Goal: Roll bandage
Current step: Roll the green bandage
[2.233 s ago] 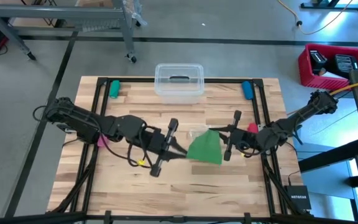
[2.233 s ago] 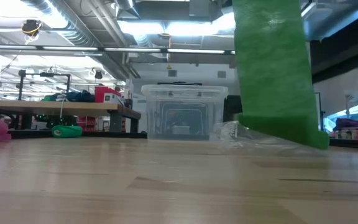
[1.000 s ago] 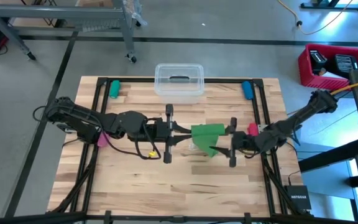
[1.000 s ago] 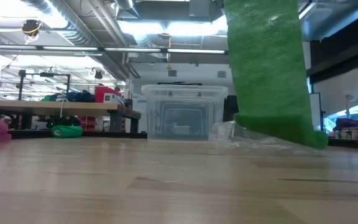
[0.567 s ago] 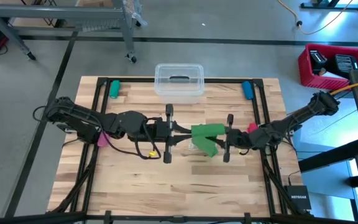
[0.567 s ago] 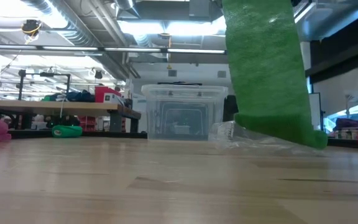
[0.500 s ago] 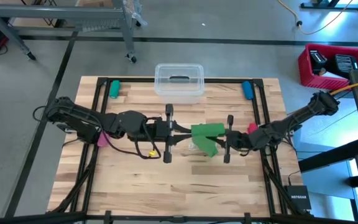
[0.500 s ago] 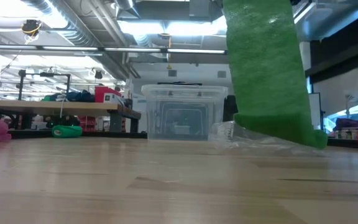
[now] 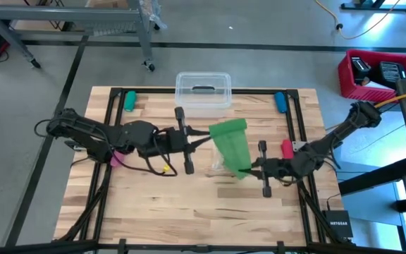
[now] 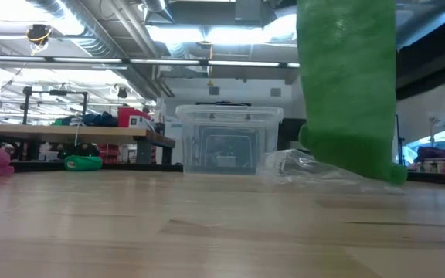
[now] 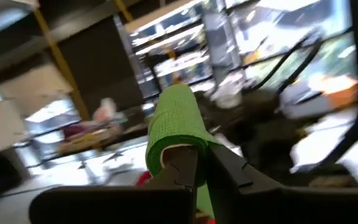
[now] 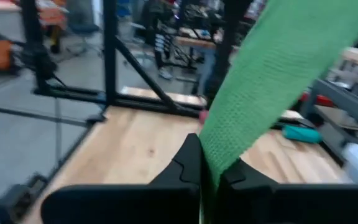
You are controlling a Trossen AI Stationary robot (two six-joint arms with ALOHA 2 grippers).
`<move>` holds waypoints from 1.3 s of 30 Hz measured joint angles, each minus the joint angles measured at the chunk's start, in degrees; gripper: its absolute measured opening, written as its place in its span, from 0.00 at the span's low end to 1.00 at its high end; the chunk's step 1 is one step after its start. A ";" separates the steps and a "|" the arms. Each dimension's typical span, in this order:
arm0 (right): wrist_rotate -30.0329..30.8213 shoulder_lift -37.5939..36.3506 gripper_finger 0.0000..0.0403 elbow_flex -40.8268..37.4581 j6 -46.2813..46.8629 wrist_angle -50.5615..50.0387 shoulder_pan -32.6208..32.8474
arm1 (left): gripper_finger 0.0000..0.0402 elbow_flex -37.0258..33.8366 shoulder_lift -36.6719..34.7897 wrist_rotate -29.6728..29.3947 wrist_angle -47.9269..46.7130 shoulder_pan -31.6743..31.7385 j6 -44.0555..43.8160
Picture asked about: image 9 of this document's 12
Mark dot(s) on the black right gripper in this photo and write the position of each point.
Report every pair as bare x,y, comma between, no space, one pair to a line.
275,168

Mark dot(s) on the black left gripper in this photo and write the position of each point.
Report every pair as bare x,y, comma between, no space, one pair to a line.
175,141

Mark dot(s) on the green elastic bandage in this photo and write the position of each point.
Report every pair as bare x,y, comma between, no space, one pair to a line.
233,144

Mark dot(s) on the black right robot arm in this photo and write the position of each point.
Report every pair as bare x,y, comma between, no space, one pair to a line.
330,141

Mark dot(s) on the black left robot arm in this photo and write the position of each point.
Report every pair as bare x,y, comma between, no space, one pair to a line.
83,130

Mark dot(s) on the teal bandage roll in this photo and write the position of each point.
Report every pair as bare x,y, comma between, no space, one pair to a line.
130,101

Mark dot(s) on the pink bandage roll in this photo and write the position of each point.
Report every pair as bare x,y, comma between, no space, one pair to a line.
116,159

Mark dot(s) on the clear plastic storage bin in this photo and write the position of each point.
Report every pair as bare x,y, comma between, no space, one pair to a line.
203,95

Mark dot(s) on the clear plastic sheet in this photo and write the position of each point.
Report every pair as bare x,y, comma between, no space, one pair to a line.
155,14

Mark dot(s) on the red plastic crate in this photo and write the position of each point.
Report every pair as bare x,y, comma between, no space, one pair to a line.
365,92

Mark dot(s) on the small black charger device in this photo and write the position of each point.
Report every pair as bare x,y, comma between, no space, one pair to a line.
359,68

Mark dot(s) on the large black vented device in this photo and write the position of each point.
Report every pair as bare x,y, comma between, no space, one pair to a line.
391,72

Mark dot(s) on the black aluminium table frame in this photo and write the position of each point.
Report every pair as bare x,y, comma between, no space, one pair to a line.
296,116

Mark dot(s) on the black Netgear network switch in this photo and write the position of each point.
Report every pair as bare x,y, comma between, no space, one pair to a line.
338,223

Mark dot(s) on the wooden workbench grey metal frame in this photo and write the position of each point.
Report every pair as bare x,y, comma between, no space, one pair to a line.
65,14

